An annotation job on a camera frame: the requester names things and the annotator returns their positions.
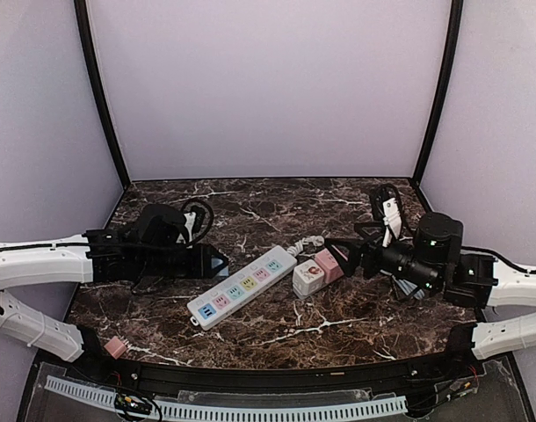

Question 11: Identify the pink cube socket adapter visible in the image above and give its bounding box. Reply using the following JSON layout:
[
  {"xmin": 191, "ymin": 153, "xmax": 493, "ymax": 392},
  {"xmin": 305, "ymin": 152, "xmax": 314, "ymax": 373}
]
[{"xmin": 315, "ymin": 249, "xmax": 344, "ymax": 285}]

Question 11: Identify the grey power cable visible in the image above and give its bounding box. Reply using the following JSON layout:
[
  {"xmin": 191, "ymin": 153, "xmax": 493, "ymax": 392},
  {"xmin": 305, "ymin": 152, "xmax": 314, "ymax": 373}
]
[{"xmin": 390, "ymin": 276, "xmax": 425, "ymax": 302}]

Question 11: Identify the white cube socket adapter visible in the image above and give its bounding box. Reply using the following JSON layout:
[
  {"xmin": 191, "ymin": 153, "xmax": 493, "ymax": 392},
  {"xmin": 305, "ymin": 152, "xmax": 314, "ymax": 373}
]
[{"xmin": 292, "ymin": 259, "xmax": 325, "ymax": 299}]

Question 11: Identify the white multicolour power strip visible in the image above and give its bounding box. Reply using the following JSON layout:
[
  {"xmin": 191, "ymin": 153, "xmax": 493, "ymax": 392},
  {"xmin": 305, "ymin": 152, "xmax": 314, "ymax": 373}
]
[{"xmin": 186, "ymin": 234, "xmax": 326, "ymax": 332}]

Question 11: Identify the blue plug adapter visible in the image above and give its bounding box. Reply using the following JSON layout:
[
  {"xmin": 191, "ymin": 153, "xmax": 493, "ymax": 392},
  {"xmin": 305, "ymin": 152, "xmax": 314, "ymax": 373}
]
[{"xmin": 211, "ymin": 258, "xmax": 229, "ymax": 277}]

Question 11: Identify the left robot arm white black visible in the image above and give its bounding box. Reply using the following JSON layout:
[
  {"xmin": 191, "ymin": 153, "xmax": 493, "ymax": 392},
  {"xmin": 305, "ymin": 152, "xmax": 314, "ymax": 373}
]
[{"xmin": 0, "ymin": 200, "xmax": 228, "ymax": 362}]

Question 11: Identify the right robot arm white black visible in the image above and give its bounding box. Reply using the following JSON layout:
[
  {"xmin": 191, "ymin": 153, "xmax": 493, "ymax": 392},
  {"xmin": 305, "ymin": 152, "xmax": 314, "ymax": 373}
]
[{"xmin": 324, "ymin": 212, "xmax": 536, "ymax": 360}]

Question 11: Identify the pink plug adapter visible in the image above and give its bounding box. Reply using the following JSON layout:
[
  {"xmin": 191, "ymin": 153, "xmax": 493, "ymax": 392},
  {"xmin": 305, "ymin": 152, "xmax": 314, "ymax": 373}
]
[{"xmin": 104, "ymin": 336, "xmax": 129, "ymax": 360}]

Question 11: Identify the small circuit board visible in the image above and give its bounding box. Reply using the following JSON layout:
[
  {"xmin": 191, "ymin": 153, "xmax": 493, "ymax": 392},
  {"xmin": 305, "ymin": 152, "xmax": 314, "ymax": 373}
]
[{"xmin": 113, "ymin": 393, "xmax": 154, "ymax": 415}]

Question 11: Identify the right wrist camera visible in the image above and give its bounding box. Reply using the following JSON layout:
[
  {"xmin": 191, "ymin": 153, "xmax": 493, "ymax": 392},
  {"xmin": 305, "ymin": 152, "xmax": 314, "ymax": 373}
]
[{"xmin": 369, "ymin": 183, "xmax": 412, "ymax": 247}]

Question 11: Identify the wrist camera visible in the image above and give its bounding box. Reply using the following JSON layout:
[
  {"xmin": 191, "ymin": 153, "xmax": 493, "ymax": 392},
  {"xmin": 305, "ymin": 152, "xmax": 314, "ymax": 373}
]
[
  {"xmin": 369, "ymin": 183, "xmax": 412, "ymax": 247},
  {"xmin": 177, "ymin": 198, "xmax": 214, "ymax": 248}
]

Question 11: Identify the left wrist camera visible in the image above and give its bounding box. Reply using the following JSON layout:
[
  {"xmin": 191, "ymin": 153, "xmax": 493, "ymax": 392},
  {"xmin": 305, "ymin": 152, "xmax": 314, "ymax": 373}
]
[{"xmin": 177, "ymin": 198, "xmax": 214, "ymax": 248}]

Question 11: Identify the black front rail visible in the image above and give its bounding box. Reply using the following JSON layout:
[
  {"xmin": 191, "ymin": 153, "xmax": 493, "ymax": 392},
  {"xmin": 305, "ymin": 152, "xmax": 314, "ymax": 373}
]
[{"xmin": 34, "ymin": 342, "xmax": 484, "ymax": 397}]

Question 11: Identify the slotted grey cable duct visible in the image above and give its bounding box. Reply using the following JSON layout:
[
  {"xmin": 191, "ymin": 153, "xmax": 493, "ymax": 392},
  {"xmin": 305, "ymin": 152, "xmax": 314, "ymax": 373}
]
[{"xmin": 44, "ymin": 375, "xmax": 408, "ymax": 421}]

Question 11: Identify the right black frame post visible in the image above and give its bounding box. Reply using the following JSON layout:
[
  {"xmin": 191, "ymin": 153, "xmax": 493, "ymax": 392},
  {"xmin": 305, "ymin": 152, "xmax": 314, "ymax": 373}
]
[{"xmin": 411, "ymin": 0, "xmax": 464, "ymax": 188}]

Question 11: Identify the black frame post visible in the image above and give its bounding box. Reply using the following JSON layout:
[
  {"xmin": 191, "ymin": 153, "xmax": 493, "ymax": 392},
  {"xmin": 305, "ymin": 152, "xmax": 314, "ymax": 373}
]
[
  {"xmin": 73, "ymin": 0, "xmax": 131, "ymax": 190},
  {"xmin": 411, "ymin": 0, "xmax": 464, "ymax": 188}
]

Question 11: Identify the left black frame post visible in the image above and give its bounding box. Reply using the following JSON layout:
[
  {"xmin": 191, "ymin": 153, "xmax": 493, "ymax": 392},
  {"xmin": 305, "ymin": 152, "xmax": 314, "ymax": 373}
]
[{"xmin": 73, "ymin": 0, "xmax": 131, "ymax": 190}]

